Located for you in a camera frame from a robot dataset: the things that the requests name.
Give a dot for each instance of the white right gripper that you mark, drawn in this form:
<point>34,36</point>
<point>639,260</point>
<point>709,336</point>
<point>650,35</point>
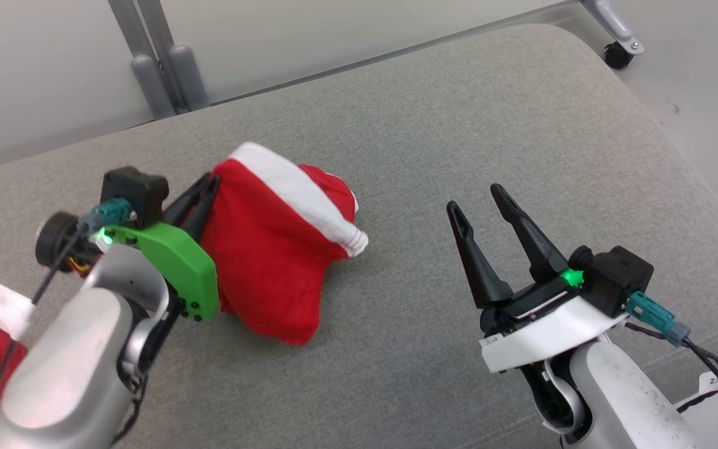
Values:
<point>540,337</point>

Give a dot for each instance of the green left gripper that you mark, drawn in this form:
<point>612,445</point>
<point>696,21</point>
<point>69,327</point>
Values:
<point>178,262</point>

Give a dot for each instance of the red shorts white waistband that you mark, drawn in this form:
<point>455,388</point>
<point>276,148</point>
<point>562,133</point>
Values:
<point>265,262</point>

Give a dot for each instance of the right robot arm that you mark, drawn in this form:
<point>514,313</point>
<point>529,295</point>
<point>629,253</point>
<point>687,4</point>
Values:
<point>627,399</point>

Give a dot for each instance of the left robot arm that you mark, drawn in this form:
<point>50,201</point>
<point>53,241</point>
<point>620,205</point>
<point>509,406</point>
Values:
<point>72,362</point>

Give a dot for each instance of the grey leg with caster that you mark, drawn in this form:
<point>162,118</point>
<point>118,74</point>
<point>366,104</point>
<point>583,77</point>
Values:
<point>614,31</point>

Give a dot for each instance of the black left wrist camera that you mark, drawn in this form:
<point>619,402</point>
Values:
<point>138,193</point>

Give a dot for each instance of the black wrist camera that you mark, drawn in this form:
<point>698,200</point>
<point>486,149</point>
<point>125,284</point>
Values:
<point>617,277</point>
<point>138,193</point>

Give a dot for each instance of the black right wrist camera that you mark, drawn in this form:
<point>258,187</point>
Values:
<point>617,277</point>

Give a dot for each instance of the grey double partition post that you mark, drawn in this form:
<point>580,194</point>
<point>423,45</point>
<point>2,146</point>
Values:
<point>178,68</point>

